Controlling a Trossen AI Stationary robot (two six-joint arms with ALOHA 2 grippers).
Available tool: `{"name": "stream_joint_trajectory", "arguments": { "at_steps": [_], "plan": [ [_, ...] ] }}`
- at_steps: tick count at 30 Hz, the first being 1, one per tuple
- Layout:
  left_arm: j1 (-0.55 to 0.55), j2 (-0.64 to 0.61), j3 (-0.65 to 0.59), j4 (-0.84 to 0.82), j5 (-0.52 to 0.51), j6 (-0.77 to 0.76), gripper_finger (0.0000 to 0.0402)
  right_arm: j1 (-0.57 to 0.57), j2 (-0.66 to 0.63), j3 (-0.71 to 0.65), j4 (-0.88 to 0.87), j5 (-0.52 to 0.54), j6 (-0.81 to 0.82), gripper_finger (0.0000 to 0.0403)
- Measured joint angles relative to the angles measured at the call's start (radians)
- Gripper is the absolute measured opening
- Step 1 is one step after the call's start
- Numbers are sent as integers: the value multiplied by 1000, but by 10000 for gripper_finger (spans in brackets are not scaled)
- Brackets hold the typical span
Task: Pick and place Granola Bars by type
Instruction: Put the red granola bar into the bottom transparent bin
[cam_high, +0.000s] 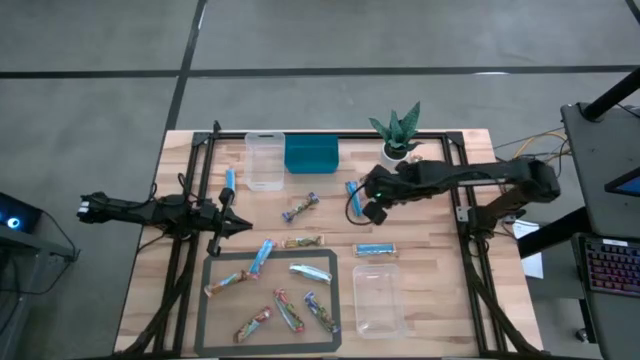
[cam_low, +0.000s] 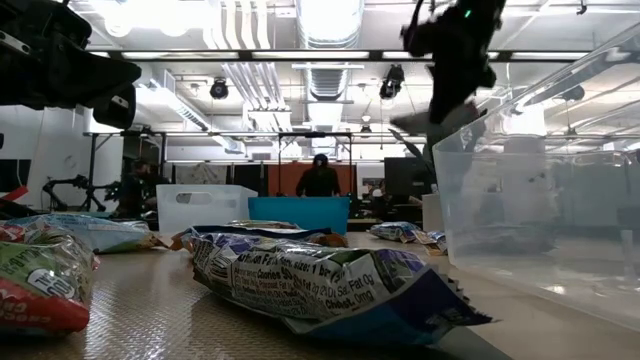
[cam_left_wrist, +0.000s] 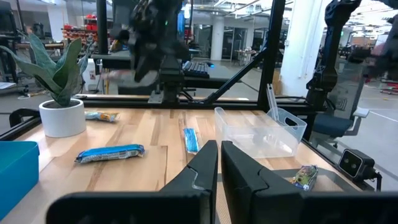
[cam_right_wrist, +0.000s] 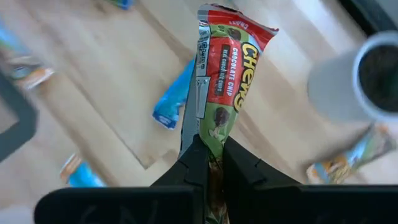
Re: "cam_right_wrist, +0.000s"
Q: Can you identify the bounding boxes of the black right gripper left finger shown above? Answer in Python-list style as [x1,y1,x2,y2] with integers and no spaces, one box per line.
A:
[33,133,210,224]

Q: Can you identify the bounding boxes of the orange and blue granola bar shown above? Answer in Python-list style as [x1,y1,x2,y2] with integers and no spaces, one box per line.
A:
[306,124,397,185]

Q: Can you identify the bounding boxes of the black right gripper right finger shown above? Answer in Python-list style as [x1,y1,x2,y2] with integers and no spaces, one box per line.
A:
[221,136,398,224]

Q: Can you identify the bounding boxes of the light blue granola bar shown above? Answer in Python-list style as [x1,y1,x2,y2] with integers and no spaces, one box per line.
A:
[151,58,196,130]
[59,152,106,188]

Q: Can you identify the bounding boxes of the potted plant in white pot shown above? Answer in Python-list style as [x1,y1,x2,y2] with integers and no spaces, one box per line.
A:
[307,30,398,124]

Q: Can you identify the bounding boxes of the green and brown granola bar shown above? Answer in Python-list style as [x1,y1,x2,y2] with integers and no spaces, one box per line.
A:
[0,30,56,91]

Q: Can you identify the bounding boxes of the grey bordered table mat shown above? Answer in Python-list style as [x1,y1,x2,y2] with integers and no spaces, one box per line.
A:
[0,70,39,162]

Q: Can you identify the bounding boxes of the red chocolate chip granola bar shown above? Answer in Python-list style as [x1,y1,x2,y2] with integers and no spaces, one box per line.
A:
[178,2,280,224]

